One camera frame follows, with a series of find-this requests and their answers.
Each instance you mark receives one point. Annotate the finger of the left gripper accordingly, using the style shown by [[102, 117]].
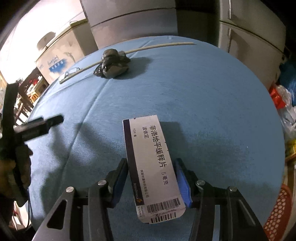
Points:
[[53, 121]]

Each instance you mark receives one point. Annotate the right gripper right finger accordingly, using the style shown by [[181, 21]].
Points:
[[186, 180]]

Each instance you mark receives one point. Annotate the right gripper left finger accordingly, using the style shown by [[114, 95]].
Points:
[[116, 181]]

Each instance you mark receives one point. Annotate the white purple medicine box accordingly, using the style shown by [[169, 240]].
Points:
[[156, 193]]

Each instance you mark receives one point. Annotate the grey plastic bag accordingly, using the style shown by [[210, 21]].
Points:
[[114, 63]]

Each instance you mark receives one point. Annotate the person's left hand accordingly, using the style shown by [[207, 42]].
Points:
[[16, 173]]

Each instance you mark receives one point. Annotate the eyeglasses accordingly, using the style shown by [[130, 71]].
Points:
[[69, 73]]

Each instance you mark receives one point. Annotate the blue round table cloth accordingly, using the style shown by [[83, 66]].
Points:
[[215, 114]]

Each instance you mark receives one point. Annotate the white chest freezer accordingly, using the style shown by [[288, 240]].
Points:
[[73, 44]]

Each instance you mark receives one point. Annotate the red plastic mesh basket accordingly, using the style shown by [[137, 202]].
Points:
[[277, 222]]

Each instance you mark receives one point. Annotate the yellow shopping bag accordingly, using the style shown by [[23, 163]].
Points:
[[290, 150]]

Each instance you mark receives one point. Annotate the grey drawer cabinet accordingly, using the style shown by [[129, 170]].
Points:
[[116, 21]]

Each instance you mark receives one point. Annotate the red shopping bag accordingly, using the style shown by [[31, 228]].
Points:
[[276, 97]]

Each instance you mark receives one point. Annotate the white plastic bags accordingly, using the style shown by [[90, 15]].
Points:
[[287, 114]]

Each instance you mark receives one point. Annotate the large blue plastic bag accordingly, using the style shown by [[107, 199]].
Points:
[[287, 77]]

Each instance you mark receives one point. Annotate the silver two-door refrigerator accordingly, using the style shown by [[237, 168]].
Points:
[[253, 34]]

